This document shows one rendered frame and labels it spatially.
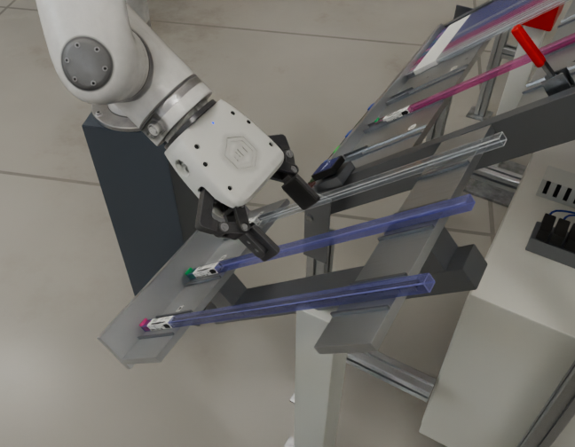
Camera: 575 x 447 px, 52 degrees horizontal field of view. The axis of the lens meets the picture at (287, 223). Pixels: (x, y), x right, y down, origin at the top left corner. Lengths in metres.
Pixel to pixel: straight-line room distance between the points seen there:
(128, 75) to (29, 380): 1.33
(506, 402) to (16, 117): 2.14
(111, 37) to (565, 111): 0.55
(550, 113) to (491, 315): 0.42
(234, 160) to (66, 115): 2.04
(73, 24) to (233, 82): 2.14
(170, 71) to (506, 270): 0.74
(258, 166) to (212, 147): 0.05
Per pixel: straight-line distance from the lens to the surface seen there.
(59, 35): 0.57
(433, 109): 1.09
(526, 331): 1.12
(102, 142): 1.33
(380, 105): 1.28
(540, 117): 0.84
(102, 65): 0.56
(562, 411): 1.22
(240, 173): 0.62
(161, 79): 0.62
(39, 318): 1.91
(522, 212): 1.26
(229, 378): 1.67
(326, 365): 0.86
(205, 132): 0.63
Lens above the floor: 1.45
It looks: 46 degrees down
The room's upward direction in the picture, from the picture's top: straight up
